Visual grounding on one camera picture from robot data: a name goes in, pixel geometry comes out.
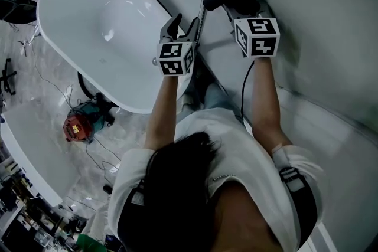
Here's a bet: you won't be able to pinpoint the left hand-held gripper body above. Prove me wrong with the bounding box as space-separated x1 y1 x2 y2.
155 36 196 77

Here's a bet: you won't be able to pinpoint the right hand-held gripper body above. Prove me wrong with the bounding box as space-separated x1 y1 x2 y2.
228 8 281 60

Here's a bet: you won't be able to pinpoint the person's left forearm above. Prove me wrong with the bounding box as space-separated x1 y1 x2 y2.
144 75 180 151

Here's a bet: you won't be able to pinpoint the person's right forearm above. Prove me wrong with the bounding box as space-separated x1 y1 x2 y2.
250 57 293 154

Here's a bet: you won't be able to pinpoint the red and teal vacuum cleaner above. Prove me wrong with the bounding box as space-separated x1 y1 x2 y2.
62 94 115 144

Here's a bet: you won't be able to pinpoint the person's light blue jeans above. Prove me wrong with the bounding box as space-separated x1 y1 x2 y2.
178 79 246 125

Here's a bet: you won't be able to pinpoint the white bathtub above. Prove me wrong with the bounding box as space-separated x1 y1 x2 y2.
37 0 193 114

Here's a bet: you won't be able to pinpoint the person's white shirt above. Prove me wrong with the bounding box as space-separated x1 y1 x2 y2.
107 107 325 252

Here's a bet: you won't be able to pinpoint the black chair base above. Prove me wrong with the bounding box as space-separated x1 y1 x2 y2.
0 58 17 95

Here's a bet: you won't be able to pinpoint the cluttered shelf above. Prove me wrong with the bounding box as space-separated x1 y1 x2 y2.
0 156 77 252

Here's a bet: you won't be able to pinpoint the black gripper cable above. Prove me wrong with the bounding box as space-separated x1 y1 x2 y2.
240 58 256 125

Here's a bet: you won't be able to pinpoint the black curved cable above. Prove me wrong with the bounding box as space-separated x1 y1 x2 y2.
77 70 101 101

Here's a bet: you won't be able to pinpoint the black harness strap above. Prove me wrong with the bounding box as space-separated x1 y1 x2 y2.
279 166 318 248
118 179 148 246

